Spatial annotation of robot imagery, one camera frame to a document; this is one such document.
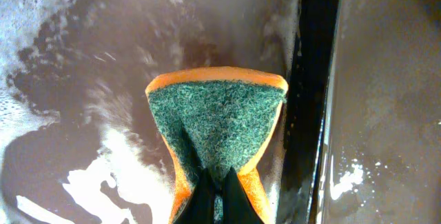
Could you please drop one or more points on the brown plastic serving tray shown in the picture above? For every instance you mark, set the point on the brown plastic serving tray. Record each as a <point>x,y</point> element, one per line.
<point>381,151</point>

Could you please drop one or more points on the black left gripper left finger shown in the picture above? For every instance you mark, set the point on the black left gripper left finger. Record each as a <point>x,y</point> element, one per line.
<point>200,207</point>

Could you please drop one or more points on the black soapy water tray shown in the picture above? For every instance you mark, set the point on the black soapy water tray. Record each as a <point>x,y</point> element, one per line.
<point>78,142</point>

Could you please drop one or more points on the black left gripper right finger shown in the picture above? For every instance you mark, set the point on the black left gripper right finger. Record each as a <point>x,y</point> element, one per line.
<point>237,208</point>

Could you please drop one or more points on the orange green scrubbing sponge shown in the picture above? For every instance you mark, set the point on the orange green scrubbing sponge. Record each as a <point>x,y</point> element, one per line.
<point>216,118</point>

